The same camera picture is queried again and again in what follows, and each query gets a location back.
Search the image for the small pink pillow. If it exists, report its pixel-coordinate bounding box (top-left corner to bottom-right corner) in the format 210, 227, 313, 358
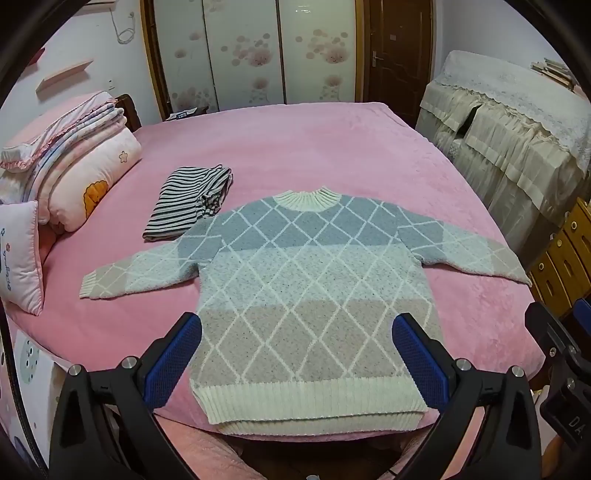
1, 201, 44, 316

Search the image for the dark brown wooden door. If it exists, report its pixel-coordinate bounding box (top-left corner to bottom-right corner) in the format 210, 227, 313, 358
363, 0, 434, 127

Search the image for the dark wooden headboard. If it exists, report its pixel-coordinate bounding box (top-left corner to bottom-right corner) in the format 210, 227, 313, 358
115, 94, 142, 132

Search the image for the pink cartoon folded quilt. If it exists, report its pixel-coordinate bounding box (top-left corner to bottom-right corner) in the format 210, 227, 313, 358
0, 127, 143, 233

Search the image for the striped folded garment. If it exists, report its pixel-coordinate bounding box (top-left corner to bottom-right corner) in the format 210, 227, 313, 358
142, 164, 233, 242

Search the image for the wooden drawer cabinet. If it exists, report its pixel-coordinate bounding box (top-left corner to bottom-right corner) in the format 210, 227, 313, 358
527, 198, 591, 318

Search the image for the pink wall shelf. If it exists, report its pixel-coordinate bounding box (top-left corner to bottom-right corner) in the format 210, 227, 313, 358
36, 59, 93, 94

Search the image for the black camera cable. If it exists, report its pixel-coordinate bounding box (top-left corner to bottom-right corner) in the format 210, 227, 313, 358
0, 299, 50, 480

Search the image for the white power cord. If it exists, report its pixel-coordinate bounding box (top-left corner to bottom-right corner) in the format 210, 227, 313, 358
109, 8, 139, 46

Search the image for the floral sliding wardrobe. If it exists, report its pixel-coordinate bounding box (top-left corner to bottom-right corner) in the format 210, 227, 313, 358
140, 0, 363, 119

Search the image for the cream lace covered furniture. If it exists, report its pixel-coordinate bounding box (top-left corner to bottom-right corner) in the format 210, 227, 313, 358
416, 50, 590, 265

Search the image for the grey diamond knit sweater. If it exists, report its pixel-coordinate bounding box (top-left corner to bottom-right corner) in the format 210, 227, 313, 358
79, 189, 527, 436

